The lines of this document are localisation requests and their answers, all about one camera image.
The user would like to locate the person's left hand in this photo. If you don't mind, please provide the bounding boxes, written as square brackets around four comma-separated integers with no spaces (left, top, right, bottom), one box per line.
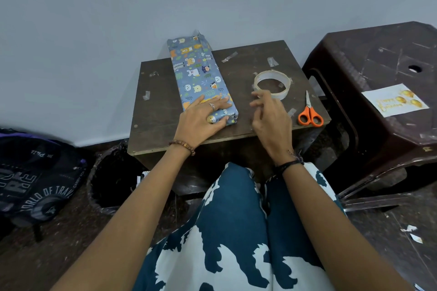
[172,94,233,150]

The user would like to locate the person's right hand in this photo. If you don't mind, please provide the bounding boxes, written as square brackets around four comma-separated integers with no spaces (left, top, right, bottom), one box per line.
[249,89,298,167]

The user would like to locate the clear tape roll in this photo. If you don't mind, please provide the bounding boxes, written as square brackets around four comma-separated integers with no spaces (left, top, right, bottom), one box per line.
[252,70,293,100]

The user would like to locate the orange handled scissors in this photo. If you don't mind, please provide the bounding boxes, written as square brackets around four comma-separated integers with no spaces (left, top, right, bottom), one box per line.
[297,90,324,128]

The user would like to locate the happy birthday card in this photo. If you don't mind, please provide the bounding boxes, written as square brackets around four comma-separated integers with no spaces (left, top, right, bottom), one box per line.
[361,83,430,118]

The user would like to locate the person's left forearm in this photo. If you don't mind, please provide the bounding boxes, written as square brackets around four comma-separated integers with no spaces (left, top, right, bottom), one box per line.
[49,145,193,291]

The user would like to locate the person's right forearm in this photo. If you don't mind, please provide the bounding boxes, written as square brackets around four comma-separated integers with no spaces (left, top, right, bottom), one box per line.
[276,163,414,291]

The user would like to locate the small dark wooden table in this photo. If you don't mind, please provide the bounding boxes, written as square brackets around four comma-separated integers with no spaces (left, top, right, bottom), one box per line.
[127,40,332,196]

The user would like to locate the brown plastic stool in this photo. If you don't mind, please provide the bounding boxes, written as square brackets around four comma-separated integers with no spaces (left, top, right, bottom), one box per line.
[302,21,437,213]

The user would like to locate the black lined trash bin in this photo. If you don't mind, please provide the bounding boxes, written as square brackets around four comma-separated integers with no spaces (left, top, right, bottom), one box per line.
[86,142,151,215]

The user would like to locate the teal white patterned trousers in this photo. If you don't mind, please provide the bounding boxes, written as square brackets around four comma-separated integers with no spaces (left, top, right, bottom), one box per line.
[131,162,347,291]

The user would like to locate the black purple backpack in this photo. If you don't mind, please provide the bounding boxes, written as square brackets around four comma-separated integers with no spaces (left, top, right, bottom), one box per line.
[0,128,88,242]

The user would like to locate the brown beaded bracelet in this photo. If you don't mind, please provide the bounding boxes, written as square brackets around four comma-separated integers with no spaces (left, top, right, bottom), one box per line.
[169,140,196,157]

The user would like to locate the black thread bracelet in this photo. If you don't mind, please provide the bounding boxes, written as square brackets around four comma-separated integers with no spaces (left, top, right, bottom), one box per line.
[273,151,305,176]

